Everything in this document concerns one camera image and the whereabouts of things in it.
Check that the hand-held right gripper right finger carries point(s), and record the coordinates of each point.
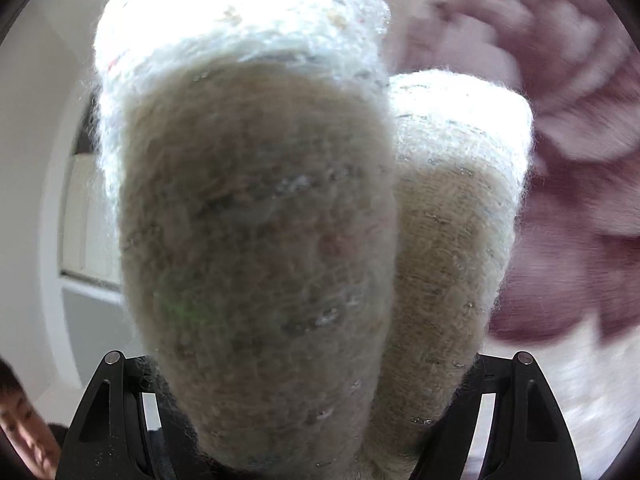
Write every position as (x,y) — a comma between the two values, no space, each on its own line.
(542,435)

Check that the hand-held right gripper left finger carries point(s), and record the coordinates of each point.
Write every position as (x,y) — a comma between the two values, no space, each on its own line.
(95,435)

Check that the white knit sweater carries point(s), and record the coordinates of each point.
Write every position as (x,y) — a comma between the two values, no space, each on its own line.
(260,220)

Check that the person's face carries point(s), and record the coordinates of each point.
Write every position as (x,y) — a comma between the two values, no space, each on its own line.
(25,425)

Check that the floral plush blanket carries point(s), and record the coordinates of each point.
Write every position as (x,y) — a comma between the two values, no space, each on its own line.
(565,160)

